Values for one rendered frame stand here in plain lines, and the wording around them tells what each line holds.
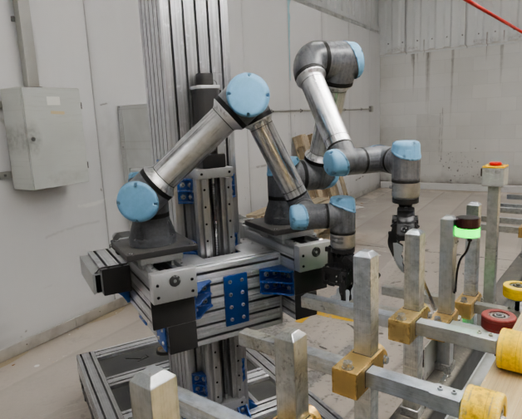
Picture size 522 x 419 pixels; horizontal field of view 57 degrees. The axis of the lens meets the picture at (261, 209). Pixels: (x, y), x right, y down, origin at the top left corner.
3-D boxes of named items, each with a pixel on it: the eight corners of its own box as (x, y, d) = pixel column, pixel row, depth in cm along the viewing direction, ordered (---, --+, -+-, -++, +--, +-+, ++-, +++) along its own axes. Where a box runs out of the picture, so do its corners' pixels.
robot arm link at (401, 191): (421, 184, 126) (388, 184, 129) (420, 201, 127) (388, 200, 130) (420, 179, 133) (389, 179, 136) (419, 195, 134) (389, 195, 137)
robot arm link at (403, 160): (407, 139, 134) (428, 140, 126) (406, 178, 137) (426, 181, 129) (383, 140, 131) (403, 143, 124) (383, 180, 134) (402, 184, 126)
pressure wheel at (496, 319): (475, 357, 122) (477, 315, 119) (484, 345, 128) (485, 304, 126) (510, 367, 117) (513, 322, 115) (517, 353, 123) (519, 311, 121)
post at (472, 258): (460, 348, 155) (466, 202, 146) (464, 344, 158) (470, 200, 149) (472, 351, 153) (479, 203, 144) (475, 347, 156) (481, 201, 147)
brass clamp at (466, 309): (451, 316, 148) (451, 301, 147) (464, 302, 159) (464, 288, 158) (472, 321, 144) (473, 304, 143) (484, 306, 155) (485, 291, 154)
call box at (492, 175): (480, 188, 166) (481, 165, 165) (485, 185, 172) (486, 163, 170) (503, 189, 162) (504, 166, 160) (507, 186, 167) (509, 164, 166)
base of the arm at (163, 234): (124, 241, 157) (120, 211, 155) (168, 234, 164) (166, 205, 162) (135, 251, 144) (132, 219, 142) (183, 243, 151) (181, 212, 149)
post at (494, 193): (480, 308, 175) (485, 185, 166) (484, 303, 178) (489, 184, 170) (494, 311, 172) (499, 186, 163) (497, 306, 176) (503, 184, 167)
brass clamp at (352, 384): (328, 391, 88) (328, 366, 87) (361, 360, 98) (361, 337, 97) (360, 402, 84) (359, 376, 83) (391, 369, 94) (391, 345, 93)
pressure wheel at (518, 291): (513, 327, 137) (515, 289, 135) (494, 317, 145) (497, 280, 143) (538, 324, 138) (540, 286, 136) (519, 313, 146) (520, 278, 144)
